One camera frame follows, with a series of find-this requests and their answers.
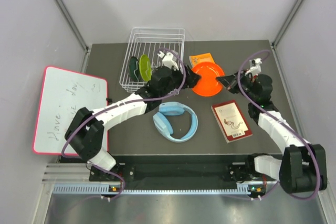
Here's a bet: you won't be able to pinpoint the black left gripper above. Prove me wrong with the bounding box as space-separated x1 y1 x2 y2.
160 63 201 98

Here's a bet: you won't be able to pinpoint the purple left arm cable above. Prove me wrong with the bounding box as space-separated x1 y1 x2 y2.
60 47 187 198

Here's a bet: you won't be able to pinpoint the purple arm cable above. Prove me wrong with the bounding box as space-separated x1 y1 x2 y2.
60 47 187 198
236 49 323 200

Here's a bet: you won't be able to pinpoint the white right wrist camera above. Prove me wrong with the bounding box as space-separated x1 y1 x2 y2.
247 58 262 77

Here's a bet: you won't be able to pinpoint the white wire dish rack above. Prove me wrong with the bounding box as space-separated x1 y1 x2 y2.
119 27 185 93

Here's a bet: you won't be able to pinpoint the orange plate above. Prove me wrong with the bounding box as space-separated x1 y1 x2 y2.
192 62 225 97

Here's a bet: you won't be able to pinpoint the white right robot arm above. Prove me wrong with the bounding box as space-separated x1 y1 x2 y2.
217 71 328 195

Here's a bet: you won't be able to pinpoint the red bordered book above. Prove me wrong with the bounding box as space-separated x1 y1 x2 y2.
211 100 253 143

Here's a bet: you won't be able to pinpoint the lime green plate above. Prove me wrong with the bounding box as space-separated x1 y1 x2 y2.
139 54 152 82

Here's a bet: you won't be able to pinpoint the light blue headphones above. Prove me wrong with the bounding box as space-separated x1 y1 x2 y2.
153 102 198 143

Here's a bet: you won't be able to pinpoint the grey slotted cable duct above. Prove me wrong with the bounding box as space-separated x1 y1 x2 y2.
52 183 266 195

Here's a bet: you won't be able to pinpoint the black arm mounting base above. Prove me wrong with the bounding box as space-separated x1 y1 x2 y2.
89 155 276 183

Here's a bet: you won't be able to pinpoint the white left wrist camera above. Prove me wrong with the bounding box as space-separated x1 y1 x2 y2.
157 51 179 70

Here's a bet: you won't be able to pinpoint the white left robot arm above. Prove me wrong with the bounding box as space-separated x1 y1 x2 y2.
65 65 201 180

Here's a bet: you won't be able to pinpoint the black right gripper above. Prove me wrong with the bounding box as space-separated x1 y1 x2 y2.
217 69 258 103

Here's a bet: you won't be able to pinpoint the orange paperback book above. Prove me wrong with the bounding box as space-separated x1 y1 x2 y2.
189 52 215 68

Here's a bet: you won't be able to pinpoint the dark teal plate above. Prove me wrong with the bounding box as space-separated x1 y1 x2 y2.
129 56 141 82

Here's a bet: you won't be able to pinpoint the pink framed whiteboard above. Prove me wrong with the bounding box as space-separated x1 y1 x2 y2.
33 66 108 155

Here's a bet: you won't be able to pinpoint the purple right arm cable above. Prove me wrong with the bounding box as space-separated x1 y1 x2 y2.
236 49 323 200

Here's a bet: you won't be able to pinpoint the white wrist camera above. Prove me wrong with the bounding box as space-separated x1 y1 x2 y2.
247 58 262 77
157 51 179 70

